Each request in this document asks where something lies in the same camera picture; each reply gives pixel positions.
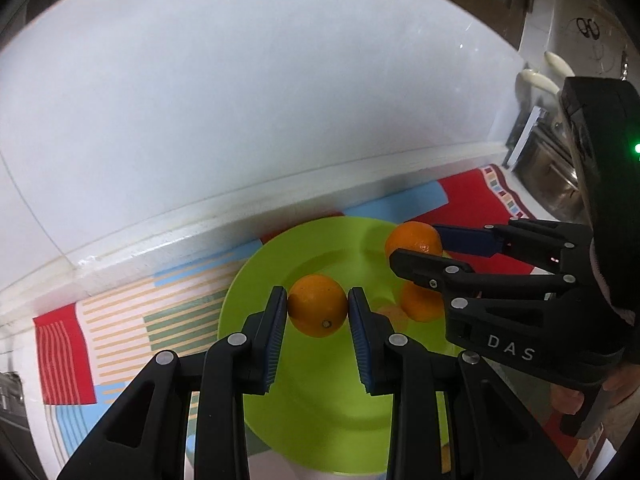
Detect colourful patterned table mat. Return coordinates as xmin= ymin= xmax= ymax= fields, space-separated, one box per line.
xmin=32 ymin=164 xmax=621 ymax=480

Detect orange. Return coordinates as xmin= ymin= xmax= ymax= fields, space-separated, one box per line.
xmin=385 ymin=221 xmax=444 ymax=261
xmin=400 ymin=282 xmax=447 ymax=323
xmin=287 ymin=275 xmax=348 ymax=339

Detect steel sink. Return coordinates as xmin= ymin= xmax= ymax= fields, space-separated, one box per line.
xmin=0 ymin=370 xmax=31 ymax=441

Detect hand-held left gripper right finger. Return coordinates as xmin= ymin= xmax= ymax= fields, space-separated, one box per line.
xmin=347 ymin=287 xmax=584 ymax=480

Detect green plate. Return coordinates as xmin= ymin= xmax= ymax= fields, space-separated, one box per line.
xmin=217 ymin=216 xmax=452 ymax=476

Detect black scissors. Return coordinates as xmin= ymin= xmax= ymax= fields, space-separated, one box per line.
xmin=575 ymin=17 xmax=601 ymax=41

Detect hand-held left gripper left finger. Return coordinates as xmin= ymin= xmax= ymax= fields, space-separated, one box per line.
xmin=56 ymin=285 xmax=289 ymax=480

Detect person's right hand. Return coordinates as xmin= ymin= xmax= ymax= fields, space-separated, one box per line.
xmin=550 ymin=357 xmax=640 ymax=441

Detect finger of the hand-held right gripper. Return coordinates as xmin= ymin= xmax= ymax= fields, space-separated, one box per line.
xmin=432 ymin=217 xmax=594 ymax=275
xmin=389 ymin=248 xmax=577 ymax=312

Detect large steel pot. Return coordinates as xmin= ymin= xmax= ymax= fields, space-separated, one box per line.
xmin=515 ymin=110 xmax=597 ymax=217

